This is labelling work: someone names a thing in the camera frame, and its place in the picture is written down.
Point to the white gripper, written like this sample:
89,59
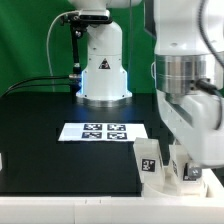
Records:
191,107

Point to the white round stool seat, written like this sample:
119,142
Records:
171,190

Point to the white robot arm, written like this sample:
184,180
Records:
184,30

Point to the white L-shaped fence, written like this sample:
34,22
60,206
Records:
118,210

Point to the white marker sheet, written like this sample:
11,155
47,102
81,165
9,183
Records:
119,132

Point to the black camera stand pole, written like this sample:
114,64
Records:
76,85

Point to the black camera on stand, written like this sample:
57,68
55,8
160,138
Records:
87,17

